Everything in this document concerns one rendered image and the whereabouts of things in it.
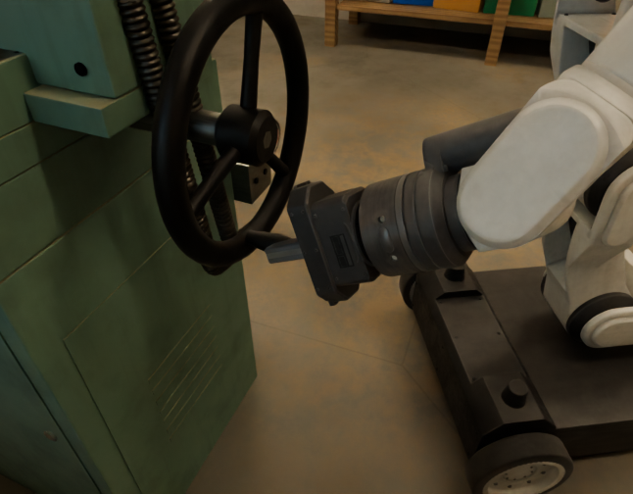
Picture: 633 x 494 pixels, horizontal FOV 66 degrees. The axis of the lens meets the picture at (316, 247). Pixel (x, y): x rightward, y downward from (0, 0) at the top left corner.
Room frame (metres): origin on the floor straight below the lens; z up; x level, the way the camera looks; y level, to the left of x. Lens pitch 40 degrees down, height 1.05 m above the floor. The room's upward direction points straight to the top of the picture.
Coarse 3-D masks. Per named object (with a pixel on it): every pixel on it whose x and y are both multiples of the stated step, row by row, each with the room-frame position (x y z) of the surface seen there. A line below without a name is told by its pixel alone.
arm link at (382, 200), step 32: (320, 192) 0.40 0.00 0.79; (352, 192) 0.38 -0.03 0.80; (384, 192) 0.35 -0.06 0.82; (320, 224) 0.36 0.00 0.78; (352, 224) 0.35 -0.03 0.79; (384, 224) 0.32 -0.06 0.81; (320, 256) 0.35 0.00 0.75; (352, 256) 0.34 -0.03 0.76; (384, 256) 0.31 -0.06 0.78; (320, 288) 0.34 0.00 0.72; (352, 288) 0.35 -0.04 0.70
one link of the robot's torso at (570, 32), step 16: (560, 0) 0.79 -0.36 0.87; (576, 0) 0.79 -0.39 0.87; (592, 0) 0.80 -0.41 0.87; (624, 0) 0.65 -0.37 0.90; (560, 16) 0.78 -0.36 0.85; (576, 16) 0.78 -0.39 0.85; (592, 16) 0.78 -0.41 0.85; (608, 16) 0.78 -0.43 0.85; (560, 32) 0.77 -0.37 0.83; (576, 32) 0.77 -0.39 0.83; (592, 32) 0.70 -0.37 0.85; (608, 32) 0.70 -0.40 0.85; (560, 48) 0.76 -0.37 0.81; (576, 48) 0.77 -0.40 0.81; (592, 48) 0.76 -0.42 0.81; (560, 64) 0.77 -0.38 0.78; (576, 64) 0.77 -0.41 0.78; (624, 160) 0.67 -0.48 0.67; (608, 176) 0.66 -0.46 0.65; (592, 192) 0.67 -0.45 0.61; (592, 208) 0.67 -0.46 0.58
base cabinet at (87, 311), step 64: (128, 192) 0.53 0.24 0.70; (64, 256) 0.42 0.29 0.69; (128, 256) 0.50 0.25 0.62; (0, 320) 0.35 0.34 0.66; (64, 320) 0.39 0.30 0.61; (128, 320) 0.47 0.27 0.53; (192, 320) 0.58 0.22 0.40; (0, 384) 0.38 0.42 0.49; (64, 384) 0.36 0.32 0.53; (128, 384) 0.43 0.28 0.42; (192, 384) 0.54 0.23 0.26; (0, 448) 0.45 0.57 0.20; (64, 448) 0.36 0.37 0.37; (128, 448) 0.39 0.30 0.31; (192, 448) 0.51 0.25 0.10
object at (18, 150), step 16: (32, 128) 0.44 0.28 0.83; (48, 128) 0.46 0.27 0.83; (64, 128) 0.48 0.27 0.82; (0, 144) 0.41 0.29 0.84; (16, 144) 0.42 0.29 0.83; (32, 144) 0.44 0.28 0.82; (48, 144) 0.45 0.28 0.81; (64, 144) 0.47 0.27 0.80; (0, 160) 0.40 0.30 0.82; (16, 160) 0.42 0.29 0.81; (32, 160) 0.43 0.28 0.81; (0, 176) 0.40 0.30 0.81
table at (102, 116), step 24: (192, 0) 0.71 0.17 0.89; (0, 48) 0.48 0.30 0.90; (0, 72) 0.44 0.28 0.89; (24, 72) 0.46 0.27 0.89; (0, 96) 0.43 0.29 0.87; (24, 96) 0.45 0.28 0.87; (48, 96) 0.44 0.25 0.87; (72, 96) 0.44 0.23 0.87; (96, 96) 0.44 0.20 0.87; (120, 96) 0.44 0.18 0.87; (144, 96) 0.46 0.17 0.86; (0, 120) 0.42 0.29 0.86; (24, 120) 0.44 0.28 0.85; (48, 120) 0.44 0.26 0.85; (72, 120) 0.43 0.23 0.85; (96, 120) 0.41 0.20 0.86; (120, 120) 0.43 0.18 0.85
